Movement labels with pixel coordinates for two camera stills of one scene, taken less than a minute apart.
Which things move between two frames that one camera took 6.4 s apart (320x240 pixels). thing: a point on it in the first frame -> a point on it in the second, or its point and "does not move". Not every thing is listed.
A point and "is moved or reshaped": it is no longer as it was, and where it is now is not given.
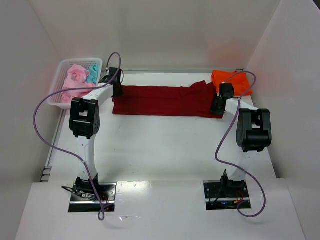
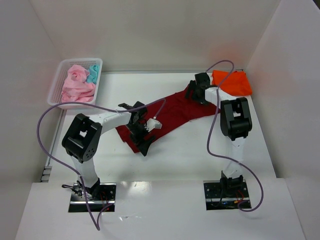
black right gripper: (216, 107) -> (194, 91)
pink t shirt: (76, 78) does not move
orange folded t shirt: (240, 82) does not move
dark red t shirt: (195, 101) is moved or reshaped
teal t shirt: (94, 73) does not move
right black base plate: (226, 194) does not move
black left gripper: (117, 90) -> (139, 136)
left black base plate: (108, 192) does not move
